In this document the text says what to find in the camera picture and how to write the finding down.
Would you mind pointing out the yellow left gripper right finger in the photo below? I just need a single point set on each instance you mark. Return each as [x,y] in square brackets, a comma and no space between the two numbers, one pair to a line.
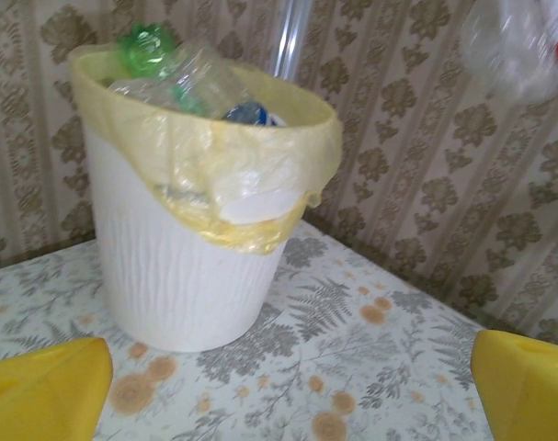
[527,390]

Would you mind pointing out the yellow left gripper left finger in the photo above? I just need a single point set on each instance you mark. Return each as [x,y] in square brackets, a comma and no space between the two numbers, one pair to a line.
[39,395]

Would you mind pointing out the red cap bottle red label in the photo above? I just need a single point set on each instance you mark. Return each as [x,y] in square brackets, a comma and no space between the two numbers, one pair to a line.
[508,46]

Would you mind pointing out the green bottle yellow cap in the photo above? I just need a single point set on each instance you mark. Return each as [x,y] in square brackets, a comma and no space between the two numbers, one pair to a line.
[145,46]

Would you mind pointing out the long clear bottle blue label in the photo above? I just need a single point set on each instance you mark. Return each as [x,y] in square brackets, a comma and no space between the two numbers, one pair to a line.
[205,69]

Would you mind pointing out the white plastic bin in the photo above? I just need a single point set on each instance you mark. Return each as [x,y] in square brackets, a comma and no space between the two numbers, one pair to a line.
[182,285]

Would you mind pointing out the yellow plastic bin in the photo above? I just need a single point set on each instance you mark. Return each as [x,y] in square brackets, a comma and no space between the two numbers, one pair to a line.
[136,133]

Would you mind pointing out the aluminium frame post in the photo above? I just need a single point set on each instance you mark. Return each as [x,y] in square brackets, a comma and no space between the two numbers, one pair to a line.
[293,37]

